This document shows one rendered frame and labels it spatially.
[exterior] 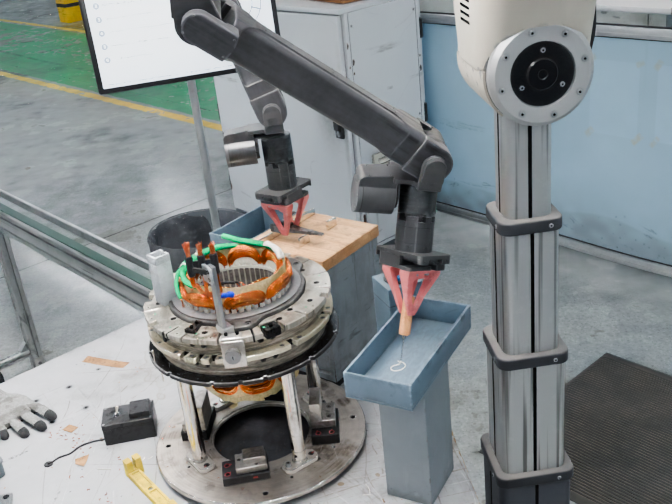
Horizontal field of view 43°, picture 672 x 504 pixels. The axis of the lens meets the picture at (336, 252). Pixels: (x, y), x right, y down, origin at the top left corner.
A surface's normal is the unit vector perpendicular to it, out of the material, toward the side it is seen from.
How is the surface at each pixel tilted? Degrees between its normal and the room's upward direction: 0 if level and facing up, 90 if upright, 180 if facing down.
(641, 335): 0
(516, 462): 90
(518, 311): 90
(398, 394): 90
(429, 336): 0
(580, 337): 0
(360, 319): 90
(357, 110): 101
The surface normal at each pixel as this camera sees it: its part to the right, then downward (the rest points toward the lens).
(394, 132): 0.00, 0.48
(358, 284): 0.80, 0.18
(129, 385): -0.10, -0.90
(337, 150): -0.73, 0.36
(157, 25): 0.25, 0.27
